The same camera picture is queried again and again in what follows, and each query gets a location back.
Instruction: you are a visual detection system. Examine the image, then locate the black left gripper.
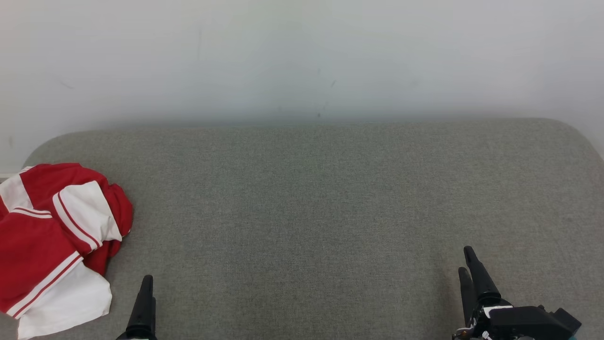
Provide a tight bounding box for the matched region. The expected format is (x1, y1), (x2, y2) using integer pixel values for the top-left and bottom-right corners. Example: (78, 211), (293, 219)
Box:
(117, 275), (158, 340)

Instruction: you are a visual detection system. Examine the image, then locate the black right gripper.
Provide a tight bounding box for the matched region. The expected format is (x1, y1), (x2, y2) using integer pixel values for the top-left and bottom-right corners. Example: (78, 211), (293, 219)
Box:
(452, 246), (513, 340)

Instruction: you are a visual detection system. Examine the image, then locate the red jersey with number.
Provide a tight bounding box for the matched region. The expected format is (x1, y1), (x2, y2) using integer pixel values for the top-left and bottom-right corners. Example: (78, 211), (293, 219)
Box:
(0, 181), (124, 340)

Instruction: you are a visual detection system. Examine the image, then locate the red garment with white band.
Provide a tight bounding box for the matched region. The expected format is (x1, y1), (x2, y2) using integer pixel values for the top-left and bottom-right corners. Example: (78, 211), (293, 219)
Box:
(0, 163), (134, 277)

